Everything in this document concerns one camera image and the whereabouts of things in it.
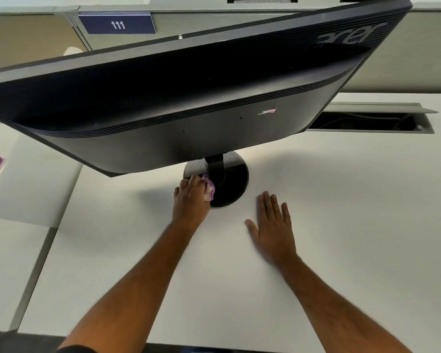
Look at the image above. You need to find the person's right forearm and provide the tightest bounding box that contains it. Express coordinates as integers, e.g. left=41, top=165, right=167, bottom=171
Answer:
left=268, top=253, right=414, bottom=353

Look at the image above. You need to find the person's left forearm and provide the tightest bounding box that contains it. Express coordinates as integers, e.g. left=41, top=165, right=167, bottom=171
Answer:
left=57, top=218, right=208, bottom=353

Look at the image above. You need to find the person's left hand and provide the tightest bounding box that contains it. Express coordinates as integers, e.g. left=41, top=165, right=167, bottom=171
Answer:
left=173, top=174, right=211, bottom=227

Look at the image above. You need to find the blue sign plate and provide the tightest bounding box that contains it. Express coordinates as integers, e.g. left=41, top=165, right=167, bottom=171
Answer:
left=78, top=13, right=157, bottom=35

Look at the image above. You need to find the black round monitor stand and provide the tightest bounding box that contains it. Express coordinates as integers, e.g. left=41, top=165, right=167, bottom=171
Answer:
left=183, top=151, right=250, bottom=208

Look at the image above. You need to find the black computer monitor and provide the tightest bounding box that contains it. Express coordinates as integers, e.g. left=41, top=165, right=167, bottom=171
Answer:
left=0, top=0, right=414, bottom=178

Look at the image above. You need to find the purple and white cleaning cloth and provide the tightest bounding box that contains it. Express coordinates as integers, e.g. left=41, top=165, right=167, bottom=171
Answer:
left=200, top=174, right=216, bottom=202

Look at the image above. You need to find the person's right hand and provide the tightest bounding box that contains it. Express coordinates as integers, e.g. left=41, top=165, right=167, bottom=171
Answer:
left=245, top=191, right=298, bottom=266

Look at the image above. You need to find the beige desk partition panel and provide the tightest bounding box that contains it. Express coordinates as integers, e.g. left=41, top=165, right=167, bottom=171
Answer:
left=0, top=14, right=89, bottom=71

